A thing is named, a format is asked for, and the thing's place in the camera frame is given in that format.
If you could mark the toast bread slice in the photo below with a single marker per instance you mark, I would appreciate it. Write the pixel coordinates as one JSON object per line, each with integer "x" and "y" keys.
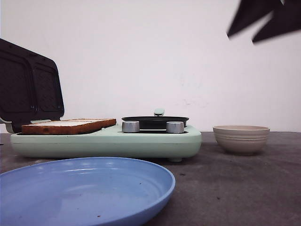
{"x": 56, "y": 128}
{"x": 95, "y": 123}

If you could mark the mint green breakfast maker base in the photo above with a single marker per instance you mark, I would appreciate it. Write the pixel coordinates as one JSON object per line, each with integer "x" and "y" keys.
{"x": 111, "y": 141}

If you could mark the black round frying pan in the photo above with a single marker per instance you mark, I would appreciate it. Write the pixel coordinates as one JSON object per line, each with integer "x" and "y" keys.
{"x": 157, "y": 121}

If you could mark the beige ribbed ceramic bowl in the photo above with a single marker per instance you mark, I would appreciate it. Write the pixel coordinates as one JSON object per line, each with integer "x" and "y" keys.
{"x": 241, "y": 139}

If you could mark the silver right control knob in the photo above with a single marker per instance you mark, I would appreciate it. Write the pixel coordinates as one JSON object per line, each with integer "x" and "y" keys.
{"x": 175, "y": 127}

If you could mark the breakfast maker hinged lid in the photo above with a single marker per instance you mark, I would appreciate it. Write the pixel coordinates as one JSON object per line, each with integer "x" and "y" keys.
{"x": 30, "y": 87}

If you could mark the silver control knob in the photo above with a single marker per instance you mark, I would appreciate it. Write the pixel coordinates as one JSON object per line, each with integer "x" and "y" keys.
{"x": 130, "y": 126}
{"x": 175, "y": 127}

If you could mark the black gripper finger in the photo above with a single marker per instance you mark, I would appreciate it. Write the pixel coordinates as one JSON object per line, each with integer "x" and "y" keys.
{"x": 250, "y": 11}
{"x": 285, "y": 19}

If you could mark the blue plastic plate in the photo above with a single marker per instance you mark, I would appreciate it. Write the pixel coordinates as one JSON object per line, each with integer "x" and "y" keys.
{"x": 95, "y": 191}

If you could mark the silver left control knob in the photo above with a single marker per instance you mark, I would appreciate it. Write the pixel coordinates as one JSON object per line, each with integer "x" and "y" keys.
{"x": 130, "y": 126}

